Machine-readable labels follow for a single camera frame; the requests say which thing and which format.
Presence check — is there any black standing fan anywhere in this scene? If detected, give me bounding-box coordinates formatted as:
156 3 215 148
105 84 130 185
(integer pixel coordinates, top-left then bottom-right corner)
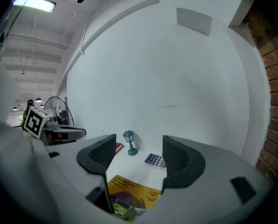
43 96 75 128

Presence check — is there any rectangular ceiling light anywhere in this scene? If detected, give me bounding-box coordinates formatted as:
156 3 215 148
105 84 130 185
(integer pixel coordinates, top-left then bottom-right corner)
12 0 57 14

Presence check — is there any small green lantern lamp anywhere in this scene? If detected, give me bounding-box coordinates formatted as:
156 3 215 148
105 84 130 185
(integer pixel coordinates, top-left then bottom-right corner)
122 129 138 157

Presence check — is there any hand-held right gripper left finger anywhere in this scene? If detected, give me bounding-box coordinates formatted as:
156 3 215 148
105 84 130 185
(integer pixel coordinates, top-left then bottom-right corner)
46 133 117 214

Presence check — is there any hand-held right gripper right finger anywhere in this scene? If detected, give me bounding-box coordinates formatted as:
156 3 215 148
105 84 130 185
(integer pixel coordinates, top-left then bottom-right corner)
152 135 274 221

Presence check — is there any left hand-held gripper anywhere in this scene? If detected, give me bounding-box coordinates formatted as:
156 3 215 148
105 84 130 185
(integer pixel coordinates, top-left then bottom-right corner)
21 106 87 146

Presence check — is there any grey calculator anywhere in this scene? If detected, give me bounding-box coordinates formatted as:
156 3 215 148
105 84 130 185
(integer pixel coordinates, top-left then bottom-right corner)
143 153 167 170

